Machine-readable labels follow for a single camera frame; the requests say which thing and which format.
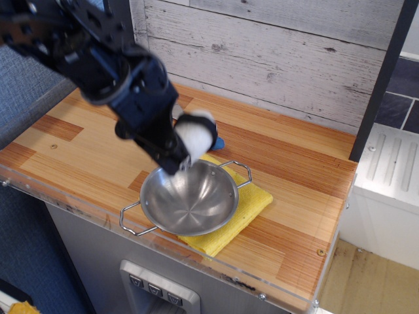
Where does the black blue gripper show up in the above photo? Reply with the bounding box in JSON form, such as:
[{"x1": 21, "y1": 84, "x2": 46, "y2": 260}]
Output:
[{"x1": 78, "y1": 48, "x2": 219, "y2": 177}]

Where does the white onion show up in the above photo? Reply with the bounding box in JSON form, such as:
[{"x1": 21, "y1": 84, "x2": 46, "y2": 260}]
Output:
[{"x1": 173, "y1": 109, "x2": 215, "y2": 164}]

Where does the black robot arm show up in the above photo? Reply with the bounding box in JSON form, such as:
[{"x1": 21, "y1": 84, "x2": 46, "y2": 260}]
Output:
[{"x1": 1, "y1": 1, "x2": 218, "y2": 175}]

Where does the yellow folded cloth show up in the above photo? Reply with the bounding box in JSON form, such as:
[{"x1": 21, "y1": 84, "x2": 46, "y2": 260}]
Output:
[{"x1": 175, "y1": 153, "x2": 274, "y2": 258}]

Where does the silver dispenser panel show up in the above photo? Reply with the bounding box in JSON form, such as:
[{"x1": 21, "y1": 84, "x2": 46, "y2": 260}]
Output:
[{"x1": 120, "y1": 260, "x2": 201, "y2": 313}]

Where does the white ribbed sink unit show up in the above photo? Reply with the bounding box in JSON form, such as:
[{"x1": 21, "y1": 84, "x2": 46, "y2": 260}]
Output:
[{"x1": 340, "y1": 124, "x2": 418, "y2": 269}]

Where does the yellow object at corner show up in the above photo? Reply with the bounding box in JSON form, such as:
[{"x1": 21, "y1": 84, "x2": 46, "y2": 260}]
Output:
[{"x1": 8, "y1": 302, "x2": 41, "y2": 314}]

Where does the blue-handled spork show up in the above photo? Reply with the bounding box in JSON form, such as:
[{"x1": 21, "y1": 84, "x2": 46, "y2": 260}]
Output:
[{"x1": 172, "y1": 103, "x2": 225, "y2": 150}]

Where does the steel two-handled pan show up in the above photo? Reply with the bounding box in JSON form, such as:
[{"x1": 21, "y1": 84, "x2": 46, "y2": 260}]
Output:
[{"x1": 119, "y1": 160, "x2": 253, "y2": 236}]

